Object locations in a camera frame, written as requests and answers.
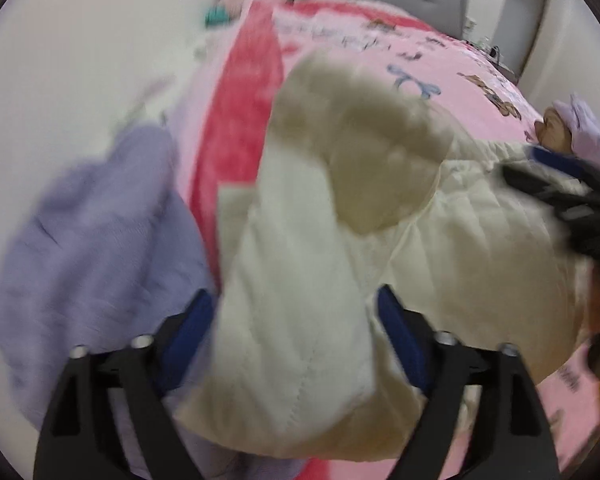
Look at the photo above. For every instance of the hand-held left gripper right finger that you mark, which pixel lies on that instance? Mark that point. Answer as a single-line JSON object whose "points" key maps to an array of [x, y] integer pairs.
{"points": [[404, 345]]}

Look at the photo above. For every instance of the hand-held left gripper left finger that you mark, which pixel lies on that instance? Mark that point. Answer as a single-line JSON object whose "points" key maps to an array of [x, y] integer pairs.
{"points": [[190, 345]]}

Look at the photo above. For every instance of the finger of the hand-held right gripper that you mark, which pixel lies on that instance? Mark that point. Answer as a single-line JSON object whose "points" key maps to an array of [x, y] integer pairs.
{"points": [[559, 161], [534, 182]]}

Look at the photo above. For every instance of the cream quilted jacket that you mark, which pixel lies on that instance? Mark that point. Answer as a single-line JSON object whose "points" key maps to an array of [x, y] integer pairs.
{"points": [[305, 260]]}

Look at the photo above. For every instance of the brown and lavender plush toy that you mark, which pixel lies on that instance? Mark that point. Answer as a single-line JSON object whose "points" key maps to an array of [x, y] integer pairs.
{"points": [[554, 130]]}

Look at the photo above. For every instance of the pink printed blanket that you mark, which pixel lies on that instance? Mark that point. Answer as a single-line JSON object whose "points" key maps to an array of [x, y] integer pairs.
{"points": [[479, 105]]}

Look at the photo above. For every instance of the cluttered bedside table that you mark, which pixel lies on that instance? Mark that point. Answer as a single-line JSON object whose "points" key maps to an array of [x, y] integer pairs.
{"points": [[504, 67]]}

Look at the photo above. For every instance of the lavender cloth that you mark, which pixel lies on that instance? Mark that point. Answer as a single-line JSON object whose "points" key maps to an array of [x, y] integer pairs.
{"points": [[90, 260]]}

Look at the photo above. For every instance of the white printed bed sheet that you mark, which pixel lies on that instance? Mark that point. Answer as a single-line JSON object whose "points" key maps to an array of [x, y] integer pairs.
{"points": [[200, 65]]}

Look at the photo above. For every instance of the teal ball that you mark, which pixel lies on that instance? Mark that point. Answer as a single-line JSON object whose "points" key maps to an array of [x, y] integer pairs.
{"points": [[220, 16]]}

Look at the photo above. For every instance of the pink pillow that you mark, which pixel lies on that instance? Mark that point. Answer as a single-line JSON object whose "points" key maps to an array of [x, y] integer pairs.
{"points": [[245, 0]]}

